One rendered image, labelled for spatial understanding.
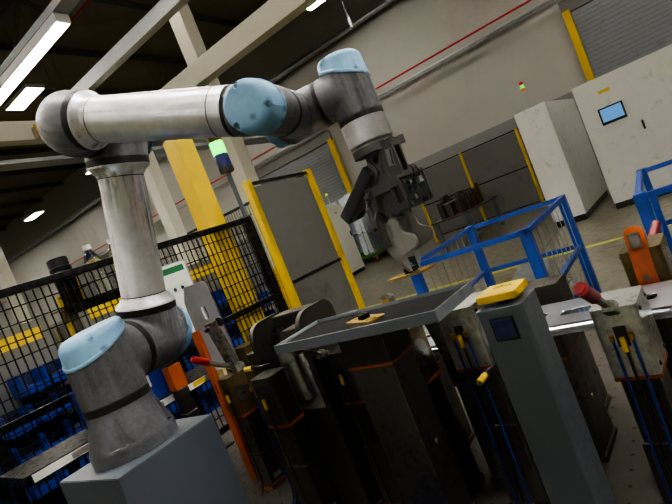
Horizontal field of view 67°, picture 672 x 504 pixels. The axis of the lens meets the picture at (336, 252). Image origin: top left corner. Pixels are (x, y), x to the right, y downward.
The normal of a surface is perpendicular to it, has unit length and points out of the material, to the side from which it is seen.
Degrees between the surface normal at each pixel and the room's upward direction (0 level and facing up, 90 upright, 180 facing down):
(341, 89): 90
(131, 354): 90
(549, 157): 90
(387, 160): 90
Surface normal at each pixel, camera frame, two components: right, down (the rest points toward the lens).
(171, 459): 0.77, -0.28
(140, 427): 0.47, -0.48
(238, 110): -0.32, 0.17
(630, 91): -0.51, 0.24
